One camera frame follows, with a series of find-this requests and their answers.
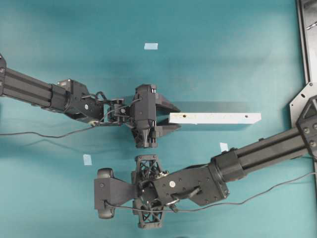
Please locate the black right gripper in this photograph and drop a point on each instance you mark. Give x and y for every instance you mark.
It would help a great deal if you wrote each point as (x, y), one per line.
(146, 204)

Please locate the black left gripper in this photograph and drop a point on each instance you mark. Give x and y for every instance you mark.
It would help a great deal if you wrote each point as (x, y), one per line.
(142, 137)

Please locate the white wooden board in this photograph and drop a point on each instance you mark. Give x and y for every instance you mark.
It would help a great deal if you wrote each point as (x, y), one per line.
(214, 118)

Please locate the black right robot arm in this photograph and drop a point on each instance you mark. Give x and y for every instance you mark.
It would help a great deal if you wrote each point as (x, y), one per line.
(206, 184)

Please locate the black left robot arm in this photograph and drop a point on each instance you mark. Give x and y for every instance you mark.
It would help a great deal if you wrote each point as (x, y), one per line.
(72, 98)

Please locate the blue tape strip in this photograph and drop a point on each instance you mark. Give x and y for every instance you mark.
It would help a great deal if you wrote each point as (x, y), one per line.
(223, 147)
(87, 160)
(151, 46)

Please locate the blue tape strip top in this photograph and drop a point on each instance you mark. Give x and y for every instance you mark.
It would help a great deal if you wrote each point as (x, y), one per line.
(151, 46)

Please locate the blue tape strip left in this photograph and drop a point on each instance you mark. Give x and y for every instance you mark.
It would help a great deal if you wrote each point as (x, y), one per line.
(87, 160)

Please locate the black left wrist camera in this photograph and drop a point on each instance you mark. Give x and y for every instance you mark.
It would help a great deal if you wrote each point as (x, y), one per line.
(144, 110)

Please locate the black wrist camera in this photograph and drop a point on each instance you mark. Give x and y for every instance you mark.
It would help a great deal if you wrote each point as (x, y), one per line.
(144, 110)
(110, 192)

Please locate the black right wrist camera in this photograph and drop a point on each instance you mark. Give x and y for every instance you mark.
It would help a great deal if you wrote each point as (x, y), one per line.
(110, 192)

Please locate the black metal frame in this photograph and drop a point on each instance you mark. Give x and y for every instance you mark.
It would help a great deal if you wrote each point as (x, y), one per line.
(307, 19)

